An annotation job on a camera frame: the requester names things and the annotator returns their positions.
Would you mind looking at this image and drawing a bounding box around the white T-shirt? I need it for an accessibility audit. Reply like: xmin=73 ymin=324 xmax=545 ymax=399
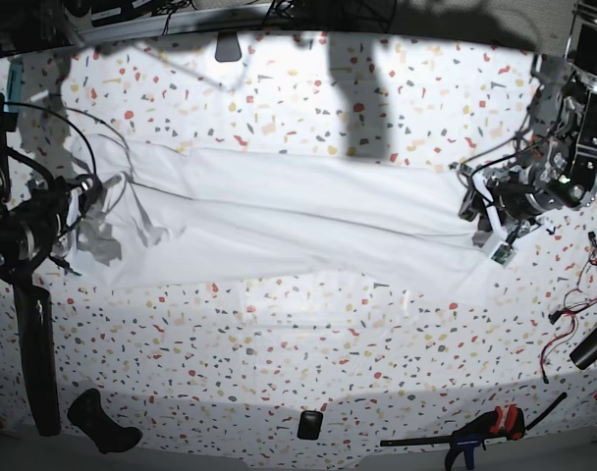
xmin=72 ymin=134 xmax=502 ymax=305

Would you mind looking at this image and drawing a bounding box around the black orange bar clamp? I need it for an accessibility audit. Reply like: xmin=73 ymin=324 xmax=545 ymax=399
xmin=378 ymin=404 xmax=525 ymax=471

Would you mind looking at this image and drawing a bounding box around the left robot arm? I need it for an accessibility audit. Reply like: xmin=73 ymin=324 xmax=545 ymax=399
xmin=456 ymin=1 xmax=597 ymax=266

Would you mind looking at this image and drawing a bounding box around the blue highlighter marker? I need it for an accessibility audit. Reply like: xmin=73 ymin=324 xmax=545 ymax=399
xmin=5 ymin=60 xmax=24 ymax=114

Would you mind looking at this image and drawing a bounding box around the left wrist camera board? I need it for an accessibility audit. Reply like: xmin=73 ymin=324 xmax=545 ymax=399
xmin=491 ymin=244 xmax=516 ymax=266

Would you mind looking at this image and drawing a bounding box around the thin black rod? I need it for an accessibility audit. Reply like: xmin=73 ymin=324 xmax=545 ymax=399
xmin=525 ymin=392 xmax=568 ymax=432

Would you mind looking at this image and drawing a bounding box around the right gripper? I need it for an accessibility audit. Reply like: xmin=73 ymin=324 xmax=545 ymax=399
xmin=48 ymin=174 xmax=104 ymax=275

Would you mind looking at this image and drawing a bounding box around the black game controller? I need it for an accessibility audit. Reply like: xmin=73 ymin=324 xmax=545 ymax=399
xmin=67 ymin=389 xmax=143 ymax=454

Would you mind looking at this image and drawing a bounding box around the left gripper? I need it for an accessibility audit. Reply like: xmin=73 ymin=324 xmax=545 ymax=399
xmin=458 ymin=165 xmax=554 ymax=255

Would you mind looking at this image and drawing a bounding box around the red black wire bundle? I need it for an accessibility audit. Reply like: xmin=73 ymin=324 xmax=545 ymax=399
xmin=538 ymin=226 xmax=597 ymax=386

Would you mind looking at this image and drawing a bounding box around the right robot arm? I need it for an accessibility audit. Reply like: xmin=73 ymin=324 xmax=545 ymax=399
xmin=0 ymin=93 xmax=103 ymax=285

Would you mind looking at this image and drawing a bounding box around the small black case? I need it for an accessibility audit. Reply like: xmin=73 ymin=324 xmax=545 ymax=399
xmin=297 ymin=410 xmax=323 ymax=441

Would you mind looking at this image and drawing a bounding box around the black clip at table edge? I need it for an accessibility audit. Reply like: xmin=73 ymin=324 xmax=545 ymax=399
xmin=214 ymin=31 xmax=242 ymax=63

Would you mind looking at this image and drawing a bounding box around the black cylinder flashlight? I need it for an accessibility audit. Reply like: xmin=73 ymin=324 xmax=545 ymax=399
xmin=570 ymin=327 xmax=597 ymax=370

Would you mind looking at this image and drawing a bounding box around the long black pouch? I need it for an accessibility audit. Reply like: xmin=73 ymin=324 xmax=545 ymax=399
xmin=13 ymin=284 xmax=61 ymax=437

